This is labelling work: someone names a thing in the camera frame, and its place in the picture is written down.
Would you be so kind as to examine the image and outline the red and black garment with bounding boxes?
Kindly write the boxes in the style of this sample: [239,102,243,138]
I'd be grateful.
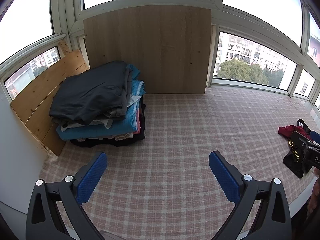
[278,119,312,140]

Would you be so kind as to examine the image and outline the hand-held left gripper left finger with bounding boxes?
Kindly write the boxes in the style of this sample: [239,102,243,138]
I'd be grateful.
[26,152,108,240]

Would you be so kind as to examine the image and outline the green tree outside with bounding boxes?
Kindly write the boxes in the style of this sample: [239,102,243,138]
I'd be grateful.
[214,58,285,88]

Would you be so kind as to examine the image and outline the pale wooden slat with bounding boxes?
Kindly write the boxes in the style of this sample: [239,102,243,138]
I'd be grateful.
[205,24,217,88]

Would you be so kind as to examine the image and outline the person's right hand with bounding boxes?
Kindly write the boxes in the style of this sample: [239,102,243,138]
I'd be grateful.
[309,167,320,217]

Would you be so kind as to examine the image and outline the pine wood board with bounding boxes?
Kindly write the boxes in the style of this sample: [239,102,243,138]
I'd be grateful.
[10,49,90,157]

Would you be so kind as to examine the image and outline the stack of folded clothes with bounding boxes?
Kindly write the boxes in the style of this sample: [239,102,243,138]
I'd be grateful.
[48,60,146,148]

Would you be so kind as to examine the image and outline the black shorts with yellow stripes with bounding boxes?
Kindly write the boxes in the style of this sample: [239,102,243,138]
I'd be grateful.
[282,135,311,179]

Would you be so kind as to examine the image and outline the large light brown wooden board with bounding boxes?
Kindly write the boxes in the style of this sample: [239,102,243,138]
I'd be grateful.
[83,6,212,95]

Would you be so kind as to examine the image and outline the pink plaid cloth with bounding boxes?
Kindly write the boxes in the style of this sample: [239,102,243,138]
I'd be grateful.
[40,85,320,240]

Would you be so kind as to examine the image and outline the apartment building outside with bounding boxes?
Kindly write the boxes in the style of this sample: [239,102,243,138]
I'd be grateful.
[216,31,298,73]

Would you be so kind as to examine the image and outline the narrow wooden plank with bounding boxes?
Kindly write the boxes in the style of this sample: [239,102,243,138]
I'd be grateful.
[58,38,73,57]

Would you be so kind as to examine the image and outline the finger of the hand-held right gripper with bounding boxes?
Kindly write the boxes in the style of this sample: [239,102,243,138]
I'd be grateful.
[309,131,320,145]
[290,131,312,151]

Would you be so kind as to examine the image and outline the white window frame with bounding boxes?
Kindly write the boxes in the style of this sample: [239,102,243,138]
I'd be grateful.
[0,0,320,115]

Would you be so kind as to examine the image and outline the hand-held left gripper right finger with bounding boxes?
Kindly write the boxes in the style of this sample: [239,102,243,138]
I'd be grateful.
[209,151,292,240]

